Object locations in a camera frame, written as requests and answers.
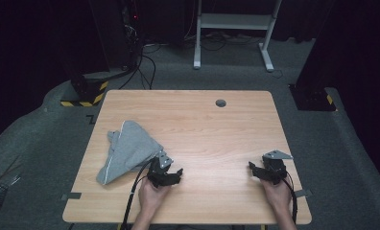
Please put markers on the black equipment tower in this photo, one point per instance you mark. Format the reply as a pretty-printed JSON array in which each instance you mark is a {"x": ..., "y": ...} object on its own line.
[{"x": 114, "y": 32}]

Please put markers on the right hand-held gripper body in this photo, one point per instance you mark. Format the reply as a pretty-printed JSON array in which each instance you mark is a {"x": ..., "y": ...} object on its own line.
[{"x": 274, "y": 169}]

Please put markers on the grey round table grommet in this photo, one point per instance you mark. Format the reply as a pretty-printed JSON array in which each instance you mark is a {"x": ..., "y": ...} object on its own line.
[{"x": 220, "y": 103}]

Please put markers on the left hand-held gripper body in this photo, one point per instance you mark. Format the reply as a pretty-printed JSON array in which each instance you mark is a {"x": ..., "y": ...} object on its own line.
[{"x": 157, "y": 174}]

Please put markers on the grey shorts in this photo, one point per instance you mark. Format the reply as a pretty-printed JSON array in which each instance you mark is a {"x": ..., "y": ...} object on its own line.
[{"x": 130, "y": 150}]

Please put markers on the white metal stand frame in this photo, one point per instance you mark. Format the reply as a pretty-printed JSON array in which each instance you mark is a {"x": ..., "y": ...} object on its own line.
[{"x": 236, "y": 21}]

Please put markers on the black yellow striped pillar base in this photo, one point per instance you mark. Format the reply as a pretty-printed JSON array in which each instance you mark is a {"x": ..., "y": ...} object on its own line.
[{"x": 92, "y": 94}]

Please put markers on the grey tape strip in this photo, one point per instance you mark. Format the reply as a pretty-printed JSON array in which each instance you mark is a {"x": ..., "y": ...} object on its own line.
[
  {"x": 71, "y": 196},
  {"x": 303, "y": 193}
]

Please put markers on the person's left hand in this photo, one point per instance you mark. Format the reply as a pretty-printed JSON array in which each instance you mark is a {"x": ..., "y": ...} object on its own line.
[{"x": 151, "y": 198}]

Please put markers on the person's right hand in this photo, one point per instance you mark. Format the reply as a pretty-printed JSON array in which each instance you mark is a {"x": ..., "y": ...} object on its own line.
[{"x": 279, "y": 195}]

